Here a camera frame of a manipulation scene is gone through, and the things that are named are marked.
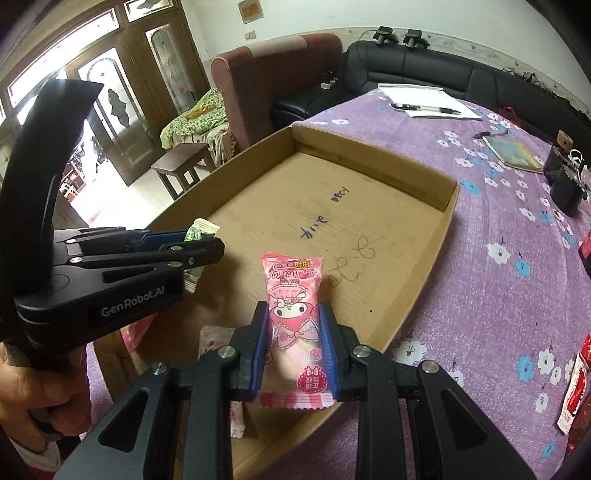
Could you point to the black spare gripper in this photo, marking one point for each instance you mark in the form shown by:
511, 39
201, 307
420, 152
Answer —
414, 38
382, 36

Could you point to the long white red snack packet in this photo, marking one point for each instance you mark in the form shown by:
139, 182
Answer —
572, 397

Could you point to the worn colourful booklet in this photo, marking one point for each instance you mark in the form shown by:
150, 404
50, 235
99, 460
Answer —
515, 154

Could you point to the white pink strawberry snack packet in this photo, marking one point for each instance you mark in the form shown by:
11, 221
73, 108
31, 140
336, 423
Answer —
214, 337

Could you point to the wall poster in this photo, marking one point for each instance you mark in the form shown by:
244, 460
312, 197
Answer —
250, 10

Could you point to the white power strip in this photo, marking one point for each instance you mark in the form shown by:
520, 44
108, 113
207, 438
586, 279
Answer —
329, 82

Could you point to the wooden stool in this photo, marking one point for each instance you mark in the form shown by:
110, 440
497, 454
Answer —
180, 159

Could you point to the wooden glass door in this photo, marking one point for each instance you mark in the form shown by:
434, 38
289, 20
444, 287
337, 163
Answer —
115, 120
171, 69

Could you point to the maroon armchair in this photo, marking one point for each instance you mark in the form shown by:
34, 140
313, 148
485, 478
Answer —
268, 78

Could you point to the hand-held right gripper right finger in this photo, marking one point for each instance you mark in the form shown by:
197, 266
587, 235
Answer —
328, 355

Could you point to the red plastic bag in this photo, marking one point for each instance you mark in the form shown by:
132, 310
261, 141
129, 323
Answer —
512, 116

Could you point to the purple floral tablecloth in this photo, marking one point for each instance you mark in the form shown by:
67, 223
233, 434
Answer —
498, 277

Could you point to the pink plastic packet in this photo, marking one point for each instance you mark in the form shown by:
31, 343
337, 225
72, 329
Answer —
137, 334

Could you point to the person's left hand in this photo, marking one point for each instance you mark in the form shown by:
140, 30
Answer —
55, 397

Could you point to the black leather sofa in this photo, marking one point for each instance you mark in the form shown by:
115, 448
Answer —
415, 64

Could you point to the shallow cardboard box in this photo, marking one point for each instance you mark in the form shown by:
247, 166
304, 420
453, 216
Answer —
323, 198

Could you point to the green floral blanket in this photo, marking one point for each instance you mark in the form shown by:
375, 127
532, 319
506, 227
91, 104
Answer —
194, 122

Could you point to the green clear snack packet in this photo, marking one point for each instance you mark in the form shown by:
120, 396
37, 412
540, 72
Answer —
199, 228

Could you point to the dark red packet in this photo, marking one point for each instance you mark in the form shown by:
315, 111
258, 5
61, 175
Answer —
586, 244

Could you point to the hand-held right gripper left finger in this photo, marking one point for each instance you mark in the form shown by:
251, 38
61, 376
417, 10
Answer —
260, 355

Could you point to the black clear pen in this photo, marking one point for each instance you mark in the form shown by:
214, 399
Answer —
425, 109

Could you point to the beige patterned cloth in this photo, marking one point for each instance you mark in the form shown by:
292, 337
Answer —
221, 143

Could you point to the person's left forearm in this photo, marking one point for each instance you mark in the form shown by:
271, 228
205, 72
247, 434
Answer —
27, 454

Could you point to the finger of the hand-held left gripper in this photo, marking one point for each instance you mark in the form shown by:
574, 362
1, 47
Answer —
203, 251
161, 237

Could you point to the wall socket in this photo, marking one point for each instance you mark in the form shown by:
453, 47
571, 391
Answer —
251, 34

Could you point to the small dark marker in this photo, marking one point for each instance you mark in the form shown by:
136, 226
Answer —
491, 134

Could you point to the pink cartoon snack packet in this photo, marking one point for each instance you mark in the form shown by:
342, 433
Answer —
295, 304

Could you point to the white notepad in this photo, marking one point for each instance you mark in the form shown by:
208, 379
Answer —
429, 94

